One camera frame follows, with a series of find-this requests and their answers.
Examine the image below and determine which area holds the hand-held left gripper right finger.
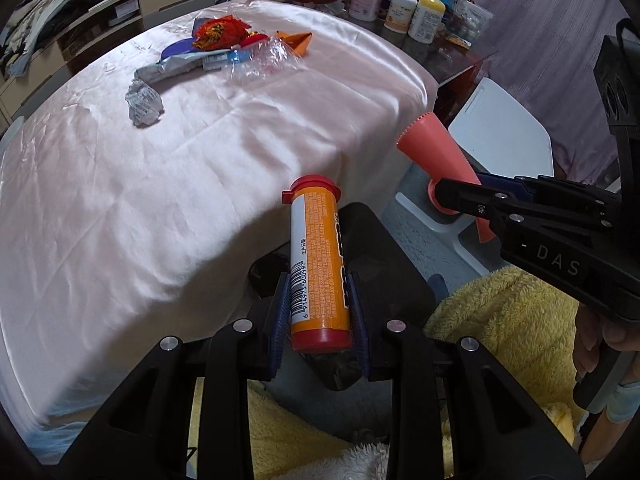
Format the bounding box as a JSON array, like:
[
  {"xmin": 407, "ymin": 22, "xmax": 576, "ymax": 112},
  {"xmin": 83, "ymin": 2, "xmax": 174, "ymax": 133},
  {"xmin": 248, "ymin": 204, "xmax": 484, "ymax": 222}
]
[{"xmin": 347, "ymin": 272, "xmax": 586, "ymax": 480}]

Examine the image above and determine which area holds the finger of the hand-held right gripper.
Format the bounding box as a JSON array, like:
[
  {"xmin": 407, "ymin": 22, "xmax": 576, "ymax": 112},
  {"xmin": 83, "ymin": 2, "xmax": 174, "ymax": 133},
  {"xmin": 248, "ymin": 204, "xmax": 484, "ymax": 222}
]
[
  {"xmin": 475, "ymin": 173, "xmax": 622, "ymax": 211},
  {"xmin": 434, "ymin": 178, "xmax": 621, "ymax": 241}
]

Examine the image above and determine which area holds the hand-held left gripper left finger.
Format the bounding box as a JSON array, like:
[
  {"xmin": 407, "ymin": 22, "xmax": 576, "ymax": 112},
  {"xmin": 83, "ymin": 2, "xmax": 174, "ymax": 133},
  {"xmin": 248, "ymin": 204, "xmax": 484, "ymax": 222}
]
[{"xmin": 57, "ymin": 272, "xmax": 293, "ymax": 480}]

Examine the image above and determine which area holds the dark trash bin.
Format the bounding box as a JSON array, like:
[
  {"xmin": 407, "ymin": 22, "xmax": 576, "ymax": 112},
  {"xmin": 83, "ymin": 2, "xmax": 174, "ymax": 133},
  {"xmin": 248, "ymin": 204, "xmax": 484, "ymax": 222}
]
[{"xmin": 248, "ymin": 202, "xmax": 436, "ymax": 391}]

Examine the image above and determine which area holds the orange tube with red cap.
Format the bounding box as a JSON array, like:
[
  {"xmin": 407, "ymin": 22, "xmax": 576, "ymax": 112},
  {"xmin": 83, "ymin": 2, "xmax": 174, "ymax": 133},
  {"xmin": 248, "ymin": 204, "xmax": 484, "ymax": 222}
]
[{"xmin": 281, "ymin": 175, "xmax": 355, "ymax": 353}]

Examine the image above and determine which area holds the orange foil wrapper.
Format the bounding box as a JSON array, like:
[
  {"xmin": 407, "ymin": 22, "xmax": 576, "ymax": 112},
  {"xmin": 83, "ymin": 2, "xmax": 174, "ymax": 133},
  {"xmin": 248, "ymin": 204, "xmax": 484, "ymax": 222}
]
[{"xmin": 272, "ymin": 31, "xmax": 313, "ymax": 56}]

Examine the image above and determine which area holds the clear plastic wrapper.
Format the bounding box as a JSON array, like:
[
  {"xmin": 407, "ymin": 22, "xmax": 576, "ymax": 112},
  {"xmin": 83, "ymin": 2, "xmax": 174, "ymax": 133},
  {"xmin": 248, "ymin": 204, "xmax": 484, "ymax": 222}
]
[{"xmin": 222, "ymin": 37, "xmax": 303, "ymax": 81}]

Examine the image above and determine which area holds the person's right forearm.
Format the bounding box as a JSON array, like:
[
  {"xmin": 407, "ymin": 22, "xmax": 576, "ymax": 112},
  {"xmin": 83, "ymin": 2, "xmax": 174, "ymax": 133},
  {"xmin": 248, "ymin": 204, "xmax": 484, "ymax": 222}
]
[{"xmin": 582, "ymin": 382, "xmax": 640, "ymax": 466}]

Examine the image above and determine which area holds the person's right hand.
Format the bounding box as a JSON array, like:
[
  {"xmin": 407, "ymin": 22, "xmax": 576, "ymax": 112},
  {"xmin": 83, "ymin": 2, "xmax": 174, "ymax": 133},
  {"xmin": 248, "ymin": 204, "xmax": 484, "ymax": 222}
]
[{"xmin": 573, "ymin": 305, "xmax": 640, "ymax": 385}]

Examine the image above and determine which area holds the grey plastic storage box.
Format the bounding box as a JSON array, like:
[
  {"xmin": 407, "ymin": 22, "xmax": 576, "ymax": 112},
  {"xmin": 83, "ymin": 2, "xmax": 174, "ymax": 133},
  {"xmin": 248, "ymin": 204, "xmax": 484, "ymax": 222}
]
[{"xmin": 395, "ymin": 160, "xmax": 496, "ymax": 233}]

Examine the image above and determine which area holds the white storage box lid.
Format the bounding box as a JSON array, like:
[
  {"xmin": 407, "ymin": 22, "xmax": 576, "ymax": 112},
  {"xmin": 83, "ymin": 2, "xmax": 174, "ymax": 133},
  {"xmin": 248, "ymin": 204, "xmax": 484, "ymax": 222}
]
[{"xmin": 448, "ymin": 77, "xmax": 555, "ymax": 178}]

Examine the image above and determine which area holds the yellow fluffy blanket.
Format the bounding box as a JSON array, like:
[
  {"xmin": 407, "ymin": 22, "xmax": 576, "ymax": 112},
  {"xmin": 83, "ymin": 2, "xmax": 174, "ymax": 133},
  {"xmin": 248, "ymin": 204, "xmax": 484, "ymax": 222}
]
[{"xmin": 192, "ymin": 265, "xmax": 601, "ymax": 480}]

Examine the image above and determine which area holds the red box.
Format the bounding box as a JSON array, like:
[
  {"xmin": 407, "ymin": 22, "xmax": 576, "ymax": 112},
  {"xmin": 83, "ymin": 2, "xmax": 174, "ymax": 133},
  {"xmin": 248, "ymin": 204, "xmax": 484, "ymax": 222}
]
[{"xmin": 434, "ymin": 67, "xmax": 481, "ymax": 126}]

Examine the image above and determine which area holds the white fleece cloth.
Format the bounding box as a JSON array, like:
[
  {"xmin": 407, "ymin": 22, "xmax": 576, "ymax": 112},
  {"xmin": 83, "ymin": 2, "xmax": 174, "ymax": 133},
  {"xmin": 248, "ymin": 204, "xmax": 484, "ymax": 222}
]
[{"xmin": 340, "ymin": 440, "xmax": 391, "ymax": 480}]

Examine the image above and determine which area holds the dark glass side table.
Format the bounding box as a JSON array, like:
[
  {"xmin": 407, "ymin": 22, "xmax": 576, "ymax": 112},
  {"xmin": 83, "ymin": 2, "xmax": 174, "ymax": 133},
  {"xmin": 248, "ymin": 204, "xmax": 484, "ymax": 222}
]
[{"xmin": 345, "ymin": 7, "xmax": 501, "ymax": 88}]

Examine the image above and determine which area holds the purple curtain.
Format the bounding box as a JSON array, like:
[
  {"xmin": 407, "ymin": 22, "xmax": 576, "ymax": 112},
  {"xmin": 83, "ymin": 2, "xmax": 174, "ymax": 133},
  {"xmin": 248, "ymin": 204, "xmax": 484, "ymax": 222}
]
[{"xmin": 445, "ymin": 0, "xmax": 640, "ymax": 186}]

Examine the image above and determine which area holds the pink satin cloth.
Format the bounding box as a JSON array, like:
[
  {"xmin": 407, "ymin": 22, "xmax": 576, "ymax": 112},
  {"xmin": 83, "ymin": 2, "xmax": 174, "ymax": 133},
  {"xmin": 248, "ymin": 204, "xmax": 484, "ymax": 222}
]
[{"xmin": 0, "ymin": 0, "xmax": 431, "ymax": 461}]

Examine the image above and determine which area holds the clear plastic container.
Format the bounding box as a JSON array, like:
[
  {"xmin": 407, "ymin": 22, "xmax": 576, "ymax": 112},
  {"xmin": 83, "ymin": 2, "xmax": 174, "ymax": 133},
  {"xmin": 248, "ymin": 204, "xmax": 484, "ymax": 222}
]
[{"xmin": 440, "ymin": 0, "xmax": 493, "ymax": 51}]

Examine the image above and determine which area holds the white bottle with orange label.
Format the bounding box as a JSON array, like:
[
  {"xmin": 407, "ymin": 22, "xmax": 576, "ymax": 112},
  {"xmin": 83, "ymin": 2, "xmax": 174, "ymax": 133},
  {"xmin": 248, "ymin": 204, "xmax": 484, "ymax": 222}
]
[{"xmin": 384, "ymin": 0, "xmax": 417, "ymax": 36}]

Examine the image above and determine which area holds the light blue cloth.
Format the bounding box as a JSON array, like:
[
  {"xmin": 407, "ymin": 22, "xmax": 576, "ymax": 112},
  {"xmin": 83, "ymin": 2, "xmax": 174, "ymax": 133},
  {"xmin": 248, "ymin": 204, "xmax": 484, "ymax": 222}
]
[{"xmin": 22, "ymin": 400, "xmax": 93, "ymax": 463}]

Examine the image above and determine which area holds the silver foil wrapper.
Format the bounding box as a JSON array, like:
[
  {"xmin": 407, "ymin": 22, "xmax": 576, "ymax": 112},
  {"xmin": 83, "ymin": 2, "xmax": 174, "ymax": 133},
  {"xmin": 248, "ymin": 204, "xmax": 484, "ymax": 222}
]
[{"xmin": 134, "ymin": 52, "xmax": 236, "ymax": 86}]

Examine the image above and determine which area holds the beige drawer cabinet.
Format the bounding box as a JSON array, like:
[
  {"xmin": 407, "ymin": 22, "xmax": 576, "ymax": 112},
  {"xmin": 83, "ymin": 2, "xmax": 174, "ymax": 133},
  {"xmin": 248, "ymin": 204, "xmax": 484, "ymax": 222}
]
[{"xmin": 0, "ymin": 0, "xmax": 221, "ymax": 126}]

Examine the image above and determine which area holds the pile of clothes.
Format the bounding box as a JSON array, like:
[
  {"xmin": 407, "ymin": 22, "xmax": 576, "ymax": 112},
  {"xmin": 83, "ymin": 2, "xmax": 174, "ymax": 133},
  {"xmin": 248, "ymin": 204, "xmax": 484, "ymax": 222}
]
[{"xmin": 0, "ymin": 0, "xmax": 76, "ymax": 78}]

